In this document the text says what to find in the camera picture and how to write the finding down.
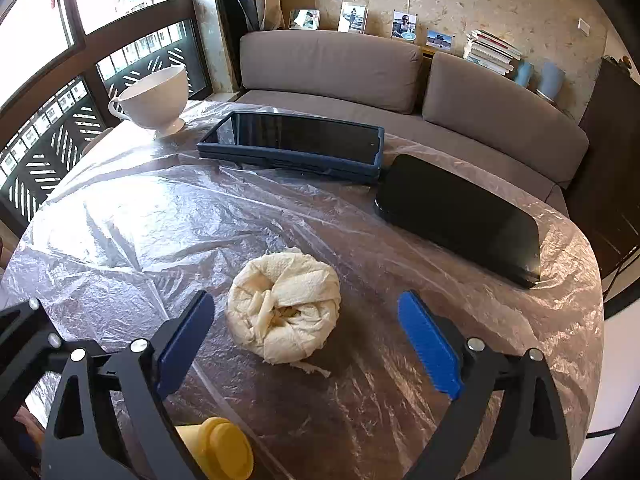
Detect yellow plastic cup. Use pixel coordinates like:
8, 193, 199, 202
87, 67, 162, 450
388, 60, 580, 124
175, 416, 254, 480

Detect beige cloth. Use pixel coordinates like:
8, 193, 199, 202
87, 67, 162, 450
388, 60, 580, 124
226, 247, 342, 376

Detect dark blue cased tablet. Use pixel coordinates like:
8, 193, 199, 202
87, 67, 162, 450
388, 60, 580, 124
196, 111, 386, 184

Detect black glossy tablet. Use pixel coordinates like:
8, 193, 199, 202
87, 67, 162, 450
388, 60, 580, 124
374, 153, 543, 289

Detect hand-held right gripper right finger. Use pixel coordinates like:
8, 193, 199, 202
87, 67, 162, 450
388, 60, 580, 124
397, 290, 573, 480

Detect large blue cup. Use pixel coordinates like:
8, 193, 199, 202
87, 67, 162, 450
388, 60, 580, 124
536, 62, 566, 103

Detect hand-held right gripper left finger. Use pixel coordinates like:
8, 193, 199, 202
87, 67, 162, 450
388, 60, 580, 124
40, 289, 216, 480

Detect dark wooden cabinet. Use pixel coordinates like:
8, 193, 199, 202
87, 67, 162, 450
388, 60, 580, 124
565, 55, 640, 281

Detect stack of books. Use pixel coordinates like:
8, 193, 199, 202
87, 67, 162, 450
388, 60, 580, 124
462, 29, 523, 80

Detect white porcelain cup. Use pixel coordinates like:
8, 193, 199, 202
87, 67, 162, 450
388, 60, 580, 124
108, 65, 190, 140

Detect brown sofa back cushion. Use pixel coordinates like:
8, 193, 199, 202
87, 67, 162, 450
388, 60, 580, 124
239, 30, 423, 115
422, 52, 590, 188

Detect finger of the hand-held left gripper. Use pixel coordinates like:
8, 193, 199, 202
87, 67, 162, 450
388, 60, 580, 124
0, 299, 66, 381

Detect patterned window grille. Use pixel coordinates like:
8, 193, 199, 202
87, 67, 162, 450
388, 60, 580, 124
0, 20, 207, 226

